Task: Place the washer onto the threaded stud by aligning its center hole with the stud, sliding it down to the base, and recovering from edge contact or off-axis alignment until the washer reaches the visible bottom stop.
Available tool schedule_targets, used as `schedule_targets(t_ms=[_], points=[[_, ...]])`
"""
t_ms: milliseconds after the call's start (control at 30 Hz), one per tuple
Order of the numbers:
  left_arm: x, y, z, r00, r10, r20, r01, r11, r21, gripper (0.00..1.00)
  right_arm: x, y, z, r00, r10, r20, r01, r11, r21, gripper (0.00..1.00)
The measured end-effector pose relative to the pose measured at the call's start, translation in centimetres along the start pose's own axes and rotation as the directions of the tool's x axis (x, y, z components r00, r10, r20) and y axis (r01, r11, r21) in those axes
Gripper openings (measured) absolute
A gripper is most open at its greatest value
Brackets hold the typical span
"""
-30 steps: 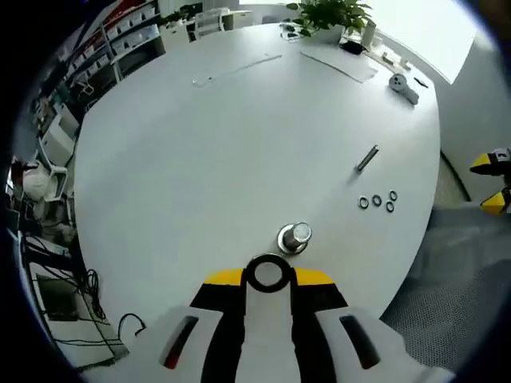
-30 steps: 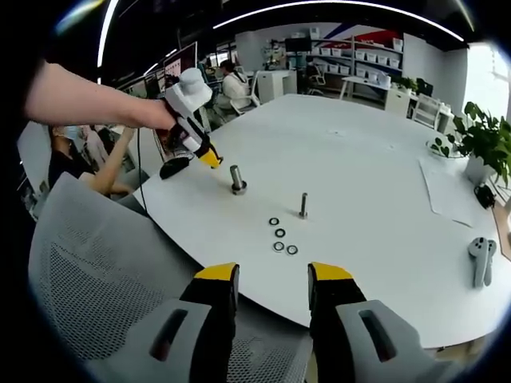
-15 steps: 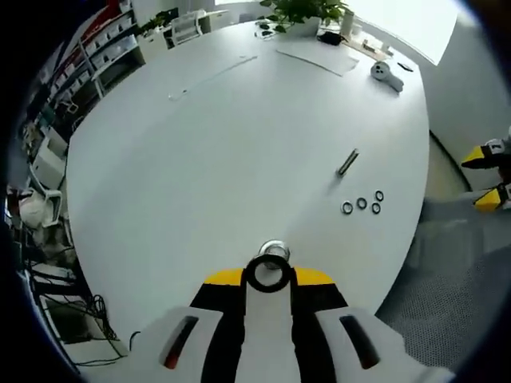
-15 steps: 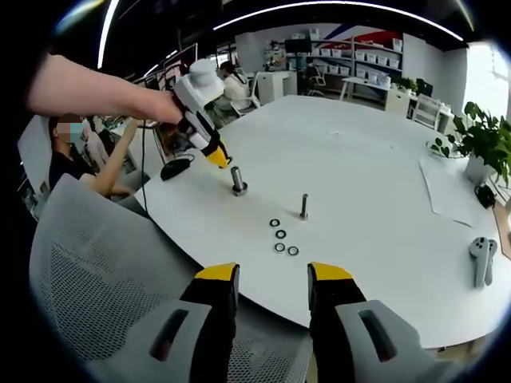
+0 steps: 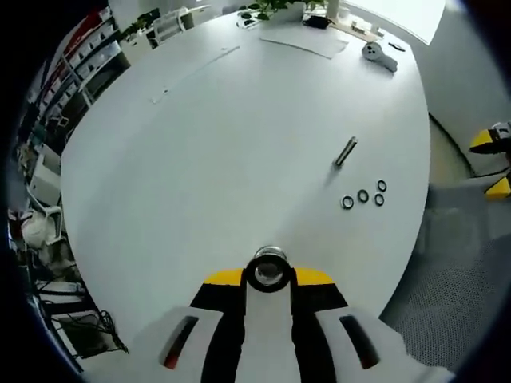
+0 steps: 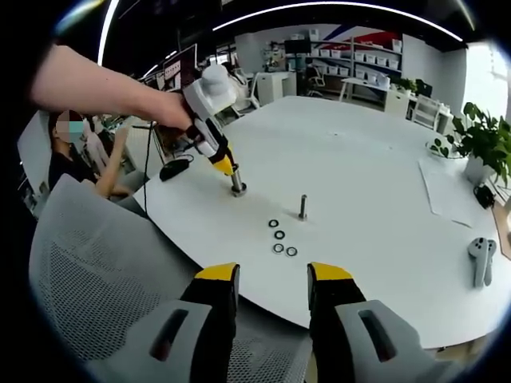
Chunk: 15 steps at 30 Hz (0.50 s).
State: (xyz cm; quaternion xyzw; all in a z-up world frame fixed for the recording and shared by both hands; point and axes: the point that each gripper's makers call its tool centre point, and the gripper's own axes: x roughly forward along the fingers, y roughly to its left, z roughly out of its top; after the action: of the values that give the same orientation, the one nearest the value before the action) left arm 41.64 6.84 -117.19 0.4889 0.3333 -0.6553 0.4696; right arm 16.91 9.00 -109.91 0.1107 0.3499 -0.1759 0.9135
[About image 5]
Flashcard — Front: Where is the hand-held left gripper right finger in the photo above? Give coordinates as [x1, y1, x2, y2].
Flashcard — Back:
[291, 265, 456, 383]

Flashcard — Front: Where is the small black device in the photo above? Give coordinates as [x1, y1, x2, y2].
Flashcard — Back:
[303, 14, 331, 30]

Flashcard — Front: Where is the white slatted chair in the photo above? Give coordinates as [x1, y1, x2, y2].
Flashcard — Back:
[153, 15, 185, 43]

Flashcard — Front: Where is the small threaded stud bolt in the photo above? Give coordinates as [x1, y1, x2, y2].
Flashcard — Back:
[333, 136, 359, 167]

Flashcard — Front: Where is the green potted plant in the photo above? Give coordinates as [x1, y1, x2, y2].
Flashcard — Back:
[247, 0, 323, 22]

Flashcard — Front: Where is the white plastic chair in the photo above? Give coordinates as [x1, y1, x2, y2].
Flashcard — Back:
[26, 197, 65, 245]

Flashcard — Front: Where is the large black washer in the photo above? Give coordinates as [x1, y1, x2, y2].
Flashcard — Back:
[244, 255, 291, 293]

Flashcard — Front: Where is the grey mesh office chair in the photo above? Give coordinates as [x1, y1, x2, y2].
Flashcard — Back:
[378, 175, 511, 370]

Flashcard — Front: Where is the white paper sheet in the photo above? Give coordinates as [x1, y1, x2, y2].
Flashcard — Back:
[259, 30, 349, 61]

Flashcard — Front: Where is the shelf with white bins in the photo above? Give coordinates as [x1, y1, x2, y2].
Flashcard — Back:
[23, 7, 123, 120]

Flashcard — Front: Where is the small green plant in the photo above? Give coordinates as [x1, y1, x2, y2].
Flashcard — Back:
[121, 11, 160, 41]

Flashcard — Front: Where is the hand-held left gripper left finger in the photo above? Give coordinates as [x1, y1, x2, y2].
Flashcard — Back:
[123, 267, 247, 383]

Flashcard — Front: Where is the floor cable bundle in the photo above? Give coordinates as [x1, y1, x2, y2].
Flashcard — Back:
[35, 278, 129, 362]

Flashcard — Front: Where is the grey handheld controller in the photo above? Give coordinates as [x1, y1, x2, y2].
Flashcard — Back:
[362, 41, 398, 73]

